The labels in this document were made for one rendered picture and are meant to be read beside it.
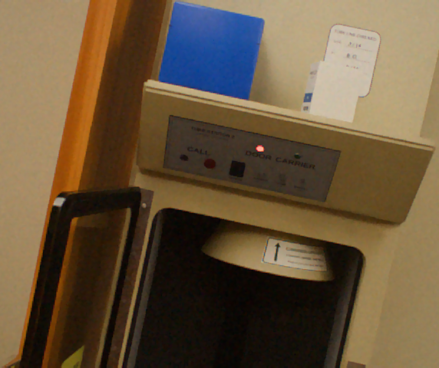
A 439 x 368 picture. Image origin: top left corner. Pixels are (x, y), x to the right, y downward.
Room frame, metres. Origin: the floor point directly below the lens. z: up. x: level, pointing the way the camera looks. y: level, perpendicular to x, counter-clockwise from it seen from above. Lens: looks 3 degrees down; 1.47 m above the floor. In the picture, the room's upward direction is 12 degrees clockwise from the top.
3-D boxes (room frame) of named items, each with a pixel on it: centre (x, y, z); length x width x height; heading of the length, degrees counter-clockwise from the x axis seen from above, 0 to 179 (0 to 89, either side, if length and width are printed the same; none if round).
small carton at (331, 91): (1.11, -0.10, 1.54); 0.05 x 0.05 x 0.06; 6
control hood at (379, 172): (1.11, -0.06, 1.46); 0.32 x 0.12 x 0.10; 89
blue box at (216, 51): (1.11, 0.04, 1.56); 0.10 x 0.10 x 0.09; 89
